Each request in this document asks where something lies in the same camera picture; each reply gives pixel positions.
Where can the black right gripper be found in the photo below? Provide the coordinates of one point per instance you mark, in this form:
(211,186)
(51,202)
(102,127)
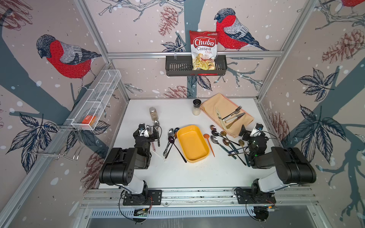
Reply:
(247,134)

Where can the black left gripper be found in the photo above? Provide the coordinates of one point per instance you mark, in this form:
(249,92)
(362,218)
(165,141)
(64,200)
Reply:
(152,137)

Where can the steel spoon patterned handle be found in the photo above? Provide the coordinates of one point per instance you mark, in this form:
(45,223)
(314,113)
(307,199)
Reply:
(156,125)

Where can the yellow plastic storage box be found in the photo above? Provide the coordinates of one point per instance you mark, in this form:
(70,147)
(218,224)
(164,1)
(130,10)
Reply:
(193,143)

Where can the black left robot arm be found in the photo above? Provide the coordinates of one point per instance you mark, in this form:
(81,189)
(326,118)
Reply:
(120,164)

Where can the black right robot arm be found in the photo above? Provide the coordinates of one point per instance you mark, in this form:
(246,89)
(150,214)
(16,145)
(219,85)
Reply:
(291,166)

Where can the blue metal spoon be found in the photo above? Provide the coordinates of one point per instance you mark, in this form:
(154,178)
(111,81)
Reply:
(170,146)

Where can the black metal spoon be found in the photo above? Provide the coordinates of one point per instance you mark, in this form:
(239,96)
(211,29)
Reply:
(223,134)

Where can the iridescent rainbow spoon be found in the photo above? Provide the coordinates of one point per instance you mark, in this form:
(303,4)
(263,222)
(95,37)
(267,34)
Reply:
(213,128)

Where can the orange plastic spoon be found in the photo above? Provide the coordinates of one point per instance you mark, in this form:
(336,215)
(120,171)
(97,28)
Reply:
(207,137)

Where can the orange box on shelf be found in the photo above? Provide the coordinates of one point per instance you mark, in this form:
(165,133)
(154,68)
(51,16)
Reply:
(89,120)

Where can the clear glass spice jar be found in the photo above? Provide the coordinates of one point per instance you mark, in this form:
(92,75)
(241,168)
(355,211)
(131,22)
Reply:
(153,113)

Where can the knife on napkin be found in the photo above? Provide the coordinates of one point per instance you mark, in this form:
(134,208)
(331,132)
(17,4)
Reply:
(231,121)

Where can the dark fork on napkin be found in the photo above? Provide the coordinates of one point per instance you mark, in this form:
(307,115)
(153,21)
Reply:
(236,111)

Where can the red Chuba chips bag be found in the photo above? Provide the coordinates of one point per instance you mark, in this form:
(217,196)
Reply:
(204,46)

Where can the gold spoon long handle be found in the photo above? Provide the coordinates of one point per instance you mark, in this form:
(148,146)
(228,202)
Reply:
(242,144)

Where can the gold spoon teal handle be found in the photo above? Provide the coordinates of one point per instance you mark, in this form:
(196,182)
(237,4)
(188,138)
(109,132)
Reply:
(227,142)

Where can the cream handled knife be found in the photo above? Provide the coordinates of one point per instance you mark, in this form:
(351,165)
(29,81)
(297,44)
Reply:
(219,118)

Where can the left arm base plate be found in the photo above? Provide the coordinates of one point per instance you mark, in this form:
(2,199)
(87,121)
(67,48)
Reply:
(150,197)

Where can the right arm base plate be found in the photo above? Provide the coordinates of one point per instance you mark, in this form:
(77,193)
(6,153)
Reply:
(246,195)

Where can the white wire wall shelf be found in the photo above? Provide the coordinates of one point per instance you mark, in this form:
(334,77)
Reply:
(98,99)

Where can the aluminium front rail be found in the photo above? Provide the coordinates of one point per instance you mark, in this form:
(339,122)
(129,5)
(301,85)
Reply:
(200,197)

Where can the black wire wall basket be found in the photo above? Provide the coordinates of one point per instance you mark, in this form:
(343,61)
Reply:
(186,66)

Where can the wire hook rack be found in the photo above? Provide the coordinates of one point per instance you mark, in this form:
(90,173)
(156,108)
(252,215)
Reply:
(67,143)

